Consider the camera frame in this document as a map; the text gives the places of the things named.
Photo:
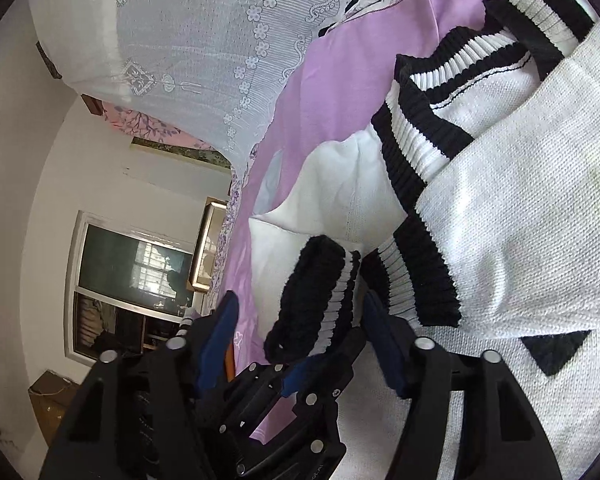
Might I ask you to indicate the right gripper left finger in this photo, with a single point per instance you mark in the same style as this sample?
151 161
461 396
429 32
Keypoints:
133 415

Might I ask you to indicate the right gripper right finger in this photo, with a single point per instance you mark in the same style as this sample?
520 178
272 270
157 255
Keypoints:
500 438

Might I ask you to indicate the white black-trimmed knit sweater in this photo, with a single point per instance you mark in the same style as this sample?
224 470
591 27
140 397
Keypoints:
471 205

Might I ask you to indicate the cardboard box on floor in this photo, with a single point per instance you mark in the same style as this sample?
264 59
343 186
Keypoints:
50 396

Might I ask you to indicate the white framed window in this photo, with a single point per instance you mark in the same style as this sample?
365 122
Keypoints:
126 289

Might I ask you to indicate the framed picture by bed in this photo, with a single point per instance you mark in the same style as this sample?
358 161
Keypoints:
201 270

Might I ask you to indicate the purple bed sheet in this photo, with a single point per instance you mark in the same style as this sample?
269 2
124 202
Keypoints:
336 89

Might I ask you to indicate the white lace cover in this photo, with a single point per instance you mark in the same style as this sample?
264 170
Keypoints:
213 68

